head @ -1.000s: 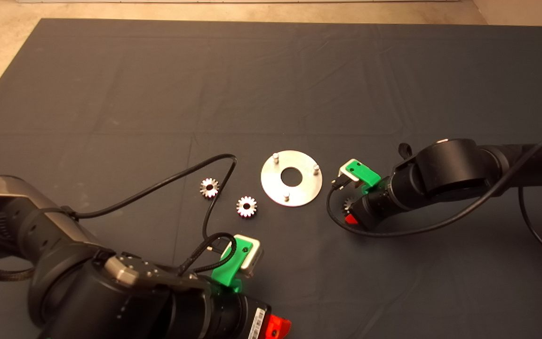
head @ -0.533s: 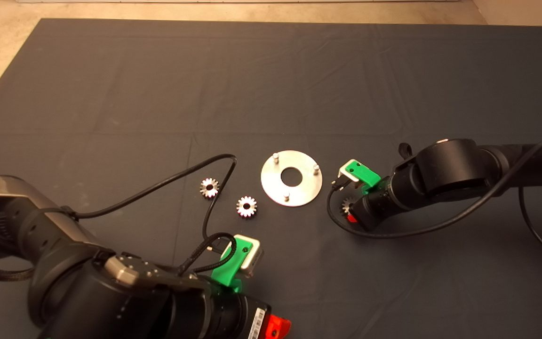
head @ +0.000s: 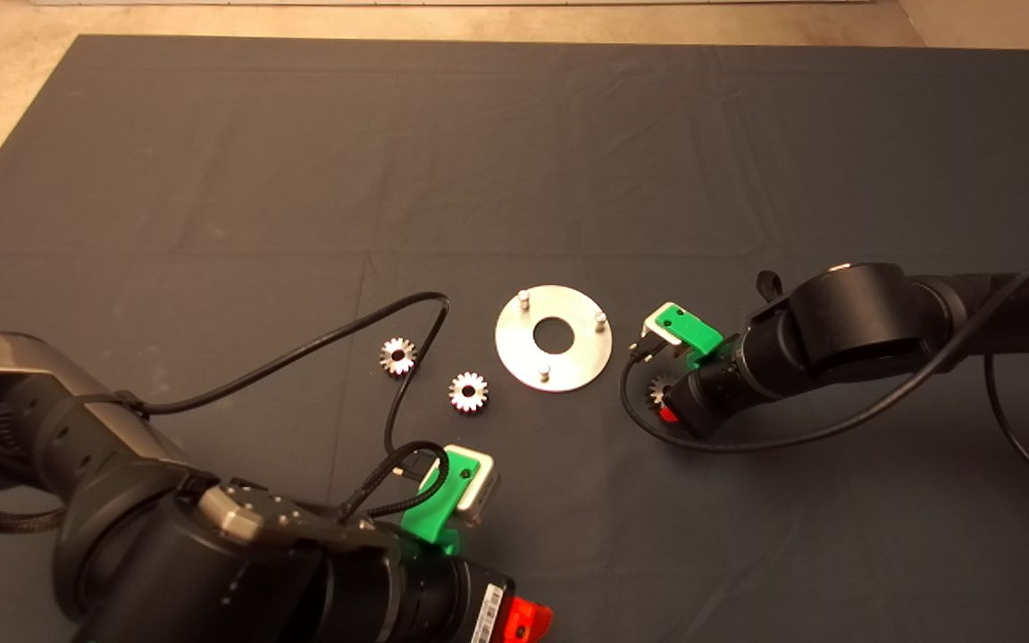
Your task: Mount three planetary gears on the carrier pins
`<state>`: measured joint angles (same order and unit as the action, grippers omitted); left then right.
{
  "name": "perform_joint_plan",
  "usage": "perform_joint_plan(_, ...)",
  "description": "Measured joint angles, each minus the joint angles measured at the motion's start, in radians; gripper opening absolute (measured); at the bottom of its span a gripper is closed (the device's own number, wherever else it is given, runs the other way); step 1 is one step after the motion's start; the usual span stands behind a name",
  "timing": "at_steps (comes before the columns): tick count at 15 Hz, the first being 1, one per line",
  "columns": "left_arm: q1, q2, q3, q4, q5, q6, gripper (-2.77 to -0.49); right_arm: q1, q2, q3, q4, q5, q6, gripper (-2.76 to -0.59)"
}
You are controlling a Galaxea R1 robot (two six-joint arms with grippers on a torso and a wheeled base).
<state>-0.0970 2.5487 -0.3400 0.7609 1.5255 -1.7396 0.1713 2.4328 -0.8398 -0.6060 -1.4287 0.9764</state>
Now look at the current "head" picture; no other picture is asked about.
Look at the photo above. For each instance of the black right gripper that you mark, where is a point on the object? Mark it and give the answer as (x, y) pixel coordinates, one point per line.
(713, 393)

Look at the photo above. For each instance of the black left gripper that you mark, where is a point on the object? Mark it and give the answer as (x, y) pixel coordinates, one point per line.
(450, 598)

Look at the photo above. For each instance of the small steel planetary gear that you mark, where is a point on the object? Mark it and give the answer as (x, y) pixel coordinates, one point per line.
(459, 384)
(658, 390)
(389, 348)

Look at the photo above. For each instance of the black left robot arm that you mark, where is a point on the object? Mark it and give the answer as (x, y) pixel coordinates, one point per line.
(211, 580)

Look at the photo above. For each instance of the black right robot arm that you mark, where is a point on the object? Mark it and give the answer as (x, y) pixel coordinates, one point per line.
(872, 317)

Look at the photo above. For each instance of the round metal carrier plate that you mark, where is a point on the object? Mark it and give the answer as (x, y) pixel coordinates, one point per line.
(523, 353)

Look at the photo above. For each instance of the dark grey table cloth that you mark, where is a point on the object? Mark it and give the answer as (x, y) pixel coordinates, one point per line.
(568, 161)

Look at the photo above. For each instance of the green right camera mount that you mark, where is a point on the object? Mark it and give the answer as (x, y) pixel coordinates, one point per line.
(693, 335)

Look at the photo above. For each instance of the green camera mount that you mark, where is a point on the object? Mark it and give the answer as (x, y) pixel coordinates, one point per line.
(432, 518)
(693, 335)

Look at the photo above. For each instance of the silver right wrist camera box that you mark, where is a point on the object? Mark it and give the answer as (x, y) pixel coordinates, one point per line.
(656, 323)

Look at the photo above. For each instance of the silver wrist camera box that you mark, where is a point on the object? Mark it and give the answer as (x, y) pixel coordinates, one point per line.
(481, 494)
(656, 323)

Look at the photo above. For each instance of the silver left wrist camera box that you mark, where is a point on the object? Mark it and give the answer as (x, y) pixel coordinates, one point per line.
(481, 494)

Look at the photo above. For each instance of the green left camera mount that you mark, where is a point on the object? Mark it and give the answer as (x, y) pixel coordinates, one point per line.
(432, 518)

